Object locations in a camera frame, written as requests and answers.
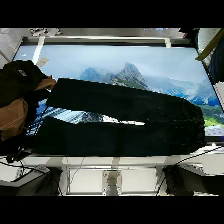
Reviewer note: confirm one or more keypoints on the black pants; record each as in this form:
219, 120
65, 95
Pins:
160, 123

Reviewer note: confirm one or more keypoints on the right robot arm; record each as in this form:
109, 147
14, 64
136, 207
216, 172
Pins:
190, 181

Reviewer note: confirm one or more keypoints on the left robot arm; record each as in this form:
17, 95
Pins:
23, 178

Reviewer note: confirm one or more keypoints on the black garment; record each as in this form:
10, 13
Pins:
18, 80

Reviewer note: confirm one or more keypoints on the silver frame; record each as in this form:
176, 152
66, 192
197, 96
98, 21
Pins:
100, 161

